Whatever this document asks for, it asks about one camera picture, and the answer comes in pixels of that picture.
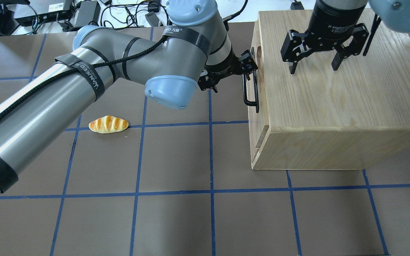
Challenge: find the wooden drawer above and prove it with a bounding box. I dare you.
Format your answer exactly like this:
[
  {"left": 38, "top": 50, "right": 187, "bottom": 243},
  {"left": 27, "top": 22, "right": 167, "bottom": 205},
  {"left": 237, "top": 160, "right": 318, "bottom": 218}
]
[{"left": 246, "top": 21, "right": 264, "bottom": 162}]

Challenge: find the toy bread loaf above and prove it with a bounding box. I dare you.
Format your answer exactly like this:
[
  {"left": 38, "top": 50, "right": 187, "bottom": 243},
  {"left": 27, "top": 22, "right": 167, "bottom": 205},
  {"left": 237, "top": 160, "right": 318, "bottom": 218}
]
[{"left": 88, "top": 115, "right": 130, "bottom": 134}]

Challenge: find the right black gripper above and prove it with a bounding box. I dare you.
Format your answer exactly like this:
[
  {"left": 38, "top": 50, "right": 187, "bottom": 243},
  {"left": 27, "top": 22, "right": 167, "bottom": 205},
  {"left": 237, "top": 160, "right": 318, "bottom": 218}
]
[{"left": 280, "top": 0, "right": 369, "bottom": 75}]

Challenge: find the wooden drawer cabinet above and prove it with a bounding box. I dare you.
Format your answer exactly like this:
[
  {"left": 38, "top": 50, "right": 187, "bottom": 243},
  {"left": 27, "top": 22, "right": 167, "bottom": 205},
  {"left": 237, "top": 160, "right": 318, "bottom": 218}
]
[{"left": 248, "top": 10, "right": 410, "bottom": 170}]

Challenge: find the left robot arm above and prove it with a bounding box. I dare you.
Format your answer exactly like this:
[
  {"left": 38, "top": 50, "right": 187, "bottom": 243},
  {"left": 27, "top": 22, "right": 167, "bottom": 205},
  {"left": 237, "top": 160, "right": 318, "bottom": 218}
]
[{"left": 0, "top": 0, "right": 257, "bottom": 194}]

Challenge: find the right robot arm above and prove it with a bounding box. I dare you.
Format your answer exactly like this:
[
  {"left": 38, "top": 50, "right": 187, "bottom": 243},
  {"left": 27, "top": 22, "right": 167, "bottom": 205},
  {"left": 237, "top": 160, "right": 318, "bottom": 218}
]
[{"left": 280, "top": 0, "right": 410, "bottom": 74}]

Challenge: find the black power adapter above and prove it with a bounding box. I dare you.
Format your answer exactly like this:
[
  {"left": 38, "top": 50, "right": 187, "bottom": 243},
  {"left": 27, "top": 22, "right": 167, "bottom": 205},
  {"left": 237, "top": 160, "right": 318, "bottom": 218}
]
[{"left": 75, "top": 0, "right": 100, "bottom": 27}]

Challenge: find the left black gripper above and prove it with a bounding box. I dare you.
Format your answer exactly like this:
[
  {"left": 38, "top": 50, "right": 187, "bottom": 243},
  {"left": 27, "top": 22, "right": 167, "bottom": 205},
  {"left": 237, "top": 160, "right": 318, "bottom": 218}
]
[{"left": 197, "top": 49, "right": 258, "bottom": 94}]

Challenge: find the black drawer handle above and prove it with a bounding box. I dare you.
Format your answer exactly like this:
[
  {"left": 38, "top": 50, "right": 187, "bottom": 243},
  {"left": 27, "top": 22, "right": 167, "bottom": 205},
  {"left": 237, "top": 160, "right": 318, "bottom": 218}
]
[{"left": 241, "top": 71, "right": 260, "bottom": 113}]

